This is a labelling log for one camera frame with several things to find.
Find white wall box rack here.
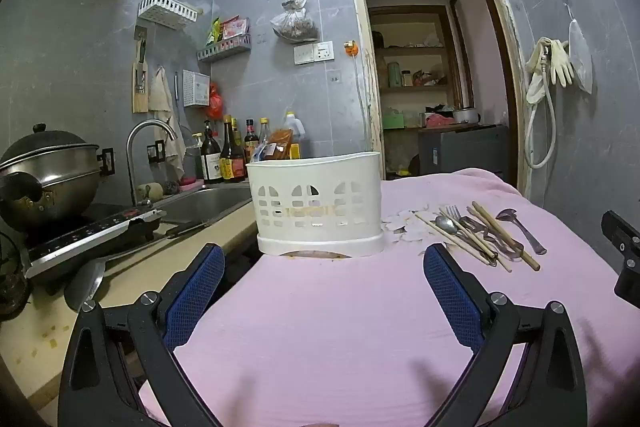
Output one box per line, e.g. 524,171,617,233
182,69,211,108

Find small metal spatula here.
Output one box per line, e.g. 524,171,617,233
494,208,548,256

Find metal cooking spatula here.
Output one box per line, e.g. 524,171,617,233
64,227,168,312

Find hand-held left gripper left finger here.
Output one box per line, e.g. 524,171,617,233
57,243,227,427

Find brown snack bag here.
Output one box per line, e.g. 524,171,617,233
259,129,294,160

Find red snack packet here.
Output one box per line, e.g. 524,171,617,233
221,16,250,40

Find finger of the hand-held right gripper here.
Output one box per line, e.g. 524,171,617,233
601,209,640,308

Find clear hanging plastic bag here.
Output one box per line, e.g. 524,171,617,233
567,19,595,96

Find dark bottle with white label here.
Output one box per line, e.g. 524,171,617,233
200,120,224,184

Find grey cabinet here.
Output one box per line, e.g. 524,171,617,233
417,124,510,180

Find chrome faucet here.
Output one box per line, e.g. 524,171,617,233
125,119,179,208

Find dark sauce bottle red label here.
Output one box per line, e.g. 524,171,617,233
243,119,260,163

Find steel sink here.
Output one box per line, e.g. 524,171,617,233
155,185,254,226

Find metal fork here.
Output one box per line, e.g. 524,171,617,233
458,215,524,254
446,205,491,254

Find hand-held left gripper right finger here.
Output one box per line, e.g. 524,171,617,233
422,243,589,427

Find dark wooden shelf unit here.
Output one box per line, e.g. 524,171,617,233
368,5,475,180

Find metal wok with lid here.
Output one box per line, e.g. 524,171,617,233
0,123,102,231

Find wooden door frame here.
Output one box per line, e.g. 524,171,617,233
342,0,534,198

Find grey wall shelf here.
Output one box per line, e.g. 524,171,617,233
196,34,252,63

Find pink blanket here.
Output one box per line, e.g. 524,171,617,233
137,167,640,427

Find white wall basket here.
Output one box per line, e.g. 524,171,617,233
137,0,201,30

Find white hose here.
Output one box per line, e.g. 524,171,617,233
523,79,557,170

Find beige kitchen counter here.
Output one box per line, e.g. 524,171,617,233
0,199,261,410

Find black induction cooker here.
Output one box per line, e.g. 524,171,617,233
22,207,167,281

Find clear bag of dried goods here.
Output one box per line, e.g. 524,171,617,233
270,0,320,43

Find dish soap pump bottle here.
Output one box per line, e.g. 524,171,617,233
185,132,205,180

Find white wall socket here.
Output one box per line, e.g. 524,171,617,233
293,41,335,66

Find wooden chopstick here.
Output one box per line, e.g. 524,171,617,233
471,201,542,272
466,206,514,274
438,207,501,261
414,212,496,267

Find dark sauce bottle yellow cap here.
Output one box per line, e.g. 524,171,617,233
230,117,247,180

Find dark sauce bottle yellow label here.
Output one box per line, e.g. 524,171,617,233
219,115,236,183

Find white plastic utensil basket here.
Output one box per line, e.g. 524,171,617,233
246,150,386,258

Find beige hanging towel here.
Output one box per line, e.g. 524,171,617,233
148,66,187,178

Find wooden cutting board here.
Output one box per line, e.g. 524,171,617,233
131,61,150,114

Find white pot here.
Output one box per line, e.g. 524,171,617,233
452,107,481,126

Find cooking oil jug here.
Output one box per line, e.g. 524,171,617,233
282,111,306,158

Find cream rubber gloves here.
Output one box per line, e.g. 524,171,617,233
524,37,575,104

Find red plastic bag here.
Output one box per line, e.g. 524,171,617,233
207,82,224,120

